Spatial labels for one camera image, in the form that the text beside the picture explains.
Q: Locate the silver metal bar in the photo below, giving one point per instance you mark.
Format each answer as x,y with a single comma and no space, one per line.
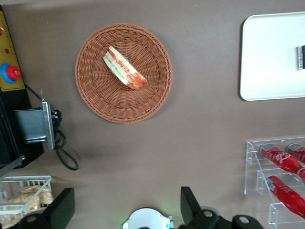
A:
10,167

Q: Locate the bagged crispy snacks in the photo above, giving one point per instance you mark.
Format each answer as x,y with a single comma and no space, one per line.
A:
31,198

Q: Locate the black box with barcode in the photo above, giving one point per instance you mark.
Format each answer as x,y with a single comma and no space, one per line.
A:
301,58

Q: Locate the round brown wicker basket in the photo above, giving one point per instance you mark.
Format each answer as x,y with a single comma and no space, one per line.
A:
143,102

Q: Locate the red emergency stop button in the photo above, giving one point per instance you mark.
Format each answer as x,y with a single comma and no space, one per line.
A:
12,72

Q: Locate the triangle sandwich with tomato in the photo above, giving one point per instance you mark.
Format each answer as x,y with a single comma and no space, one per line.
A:
124,68

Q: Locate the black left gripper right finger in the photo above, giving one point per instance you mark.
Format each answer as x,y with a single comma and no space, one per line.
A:
190,210

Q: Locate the red cola bottle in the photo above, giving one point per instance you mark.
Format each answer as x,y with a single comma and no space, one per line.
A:
281,159
297,152
286,198

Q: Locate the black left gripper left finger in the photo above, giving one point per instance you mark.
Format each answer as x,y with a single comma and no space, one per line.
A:
63,205

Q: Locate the clear acrylic bottle stand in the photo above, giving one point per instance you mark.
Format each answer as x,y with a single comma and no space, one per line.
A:
252,152

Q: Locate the yellow emergency stop box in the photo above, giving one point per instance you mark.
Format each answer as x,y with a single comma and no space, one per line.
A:
7,43

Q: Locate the black box-shaped device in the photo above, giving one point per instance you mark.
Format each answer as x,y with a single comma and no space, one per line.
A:
31,125

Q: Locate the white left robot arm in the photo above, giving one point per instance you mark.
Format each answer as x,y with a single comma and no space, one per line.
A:
145,218

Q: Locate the silver metal mounting plate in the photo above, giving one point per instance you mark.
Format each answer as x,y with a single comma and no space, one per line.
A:
48,126

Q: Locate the white rectangular tray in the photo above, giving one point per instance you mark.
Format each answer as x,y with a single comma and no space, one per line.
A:
267,59

